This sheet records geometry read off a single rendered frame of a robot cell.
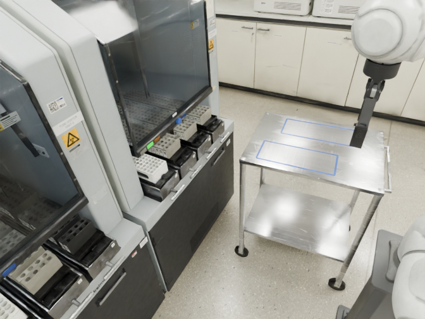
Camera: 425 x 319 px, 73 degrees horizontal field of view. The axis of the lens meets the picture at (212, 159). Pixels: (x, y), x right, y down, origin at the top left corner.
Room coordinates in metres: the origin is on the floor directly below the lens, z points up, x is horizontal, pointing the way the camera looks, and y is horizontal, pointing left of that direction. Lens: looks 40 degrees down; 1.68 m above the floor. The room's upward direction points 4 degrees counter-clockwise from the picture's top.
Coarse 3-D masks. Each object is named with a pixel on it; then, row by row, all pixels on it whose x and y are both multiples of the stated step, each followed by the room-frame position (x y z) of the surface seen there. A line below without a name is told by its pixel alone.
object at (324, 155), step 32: (256, 128) 1.24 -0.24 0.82; (288, 128) 1.22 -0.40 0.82; (320, 128) 1.20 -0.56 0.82; (352, 128) 1.18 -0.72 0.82; (256, 160) 0.99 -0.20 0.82; (288, 160) 0.97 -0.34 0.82; (320, 160) 0.96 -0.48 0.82; (352, 160) 0.94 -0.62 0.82; (384, 160) 0.93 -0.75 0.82; (288, 192) 1.27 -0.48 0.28; (384, 192) 0.74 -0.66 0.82; (256, 224) 1.04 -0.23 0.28; (288, 224) 1.02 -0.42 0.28; (320, 224) 1.01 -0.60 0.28; (352, 256) 0.74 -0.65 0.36
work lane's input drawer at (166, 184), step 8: (168, 168) 0.98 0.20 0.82; (168, 176) 0.93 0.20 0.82; (176, 176) 0.96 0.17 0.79; (144, 184) 0.90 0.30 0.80; (152, 184) 0.89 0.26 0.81; (160, 184) 0.88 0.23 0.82; (168, 184) 0.90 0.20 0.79; (176, 184) 0.95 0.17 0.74; (184, 184) 0.94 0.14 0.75; (152, 192) 0.88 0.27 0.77; (160, 192) 0.86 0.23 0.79; (168, 192) 0.89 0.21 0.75; (176, 192) 0.89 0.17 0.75
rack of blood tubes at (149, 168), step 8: (136, 160) 1.01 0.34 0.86; (144, 160) 0.99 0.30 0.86; (152, 160) 0.99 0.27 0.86; (160, 160) 0.98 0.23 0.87; (136, 168) 0.94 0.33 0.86; (144, 168) 0.94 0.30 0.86; (152, 168) 0.93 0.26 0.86; (160, 168) 0.93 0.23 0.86; (144, 176) 0.95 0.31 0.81; (152, 176) 0.89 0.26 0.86; (160, 176) 0.92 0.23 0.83
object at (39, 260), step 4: (44, 252) 0.54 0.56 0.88; (48, 252) 0.54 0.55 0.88; (40, 256) 0.53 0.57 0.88; (44, 256) 0.54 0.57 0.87; (36, 260) 0.52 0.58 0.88; (40, 260) 0.51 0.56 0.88; (32, 264) 0.50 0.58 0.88; (36, 264) 0.50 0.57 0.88; (28, 268) 0.49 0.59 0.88; (32, 268) 0.50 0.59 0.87; (24, 272) 0.48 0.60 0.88; (28, 272) 0.48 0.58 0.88; (20, 276) 0.47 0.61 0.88; (24, 276) 0.47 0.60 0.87; (20, 280) 0.45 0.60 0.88
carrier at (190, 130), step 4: (192, 120) 1.27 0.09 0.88; (188, 124) 1.23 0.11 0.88; (192, 124) 1.23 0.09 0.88; (184, 128) 1.20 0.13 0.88; (188, 128) 1.20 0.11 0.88; (192, 128) 1.23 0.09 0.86; (196, 128) 1.25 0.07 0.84; (184, 132) 1.17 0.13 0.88; (188, 132) 1.20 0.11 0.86; (192, 132) 1.22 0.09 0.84; (184, 136) 1.17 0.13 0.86; (188, 136) 1.19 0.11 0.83
